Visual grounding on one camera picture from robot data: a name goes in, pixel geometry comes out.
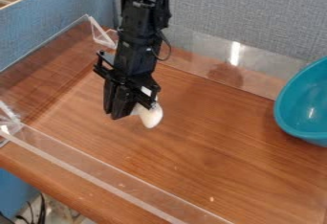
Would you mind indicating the white brown mushroom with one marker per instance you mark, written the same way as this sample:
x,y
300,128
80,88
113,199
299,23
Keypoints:
x,y
149,116

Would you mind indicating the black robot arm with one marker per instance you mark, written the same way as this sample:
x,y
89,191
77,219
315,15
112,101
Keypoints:
x,y
144,18

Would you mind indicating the clear acrylic front barrier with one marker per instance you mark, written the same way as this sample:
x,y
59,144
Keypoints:
x,y
153,200

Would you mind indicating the blue plastic bowl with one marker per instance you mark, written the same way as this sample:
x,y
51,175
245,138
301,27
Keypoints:
x,y
300,105

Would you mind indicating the clear acrylic corner bracket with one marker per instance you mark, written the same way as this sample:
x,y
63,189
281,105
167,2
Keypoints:
x,y
103,37

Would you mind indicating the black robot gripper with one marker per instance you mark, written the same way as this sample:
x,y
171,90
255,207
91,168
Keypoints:
x,y
127,74

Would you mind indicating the clear acrylic front bracket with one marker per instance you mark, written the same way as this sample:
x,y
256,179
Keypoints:
x,y
9,123

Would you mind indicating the clear acrylic left barrier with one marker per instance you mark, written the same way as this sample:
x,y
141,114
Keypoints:
x,y
33,82

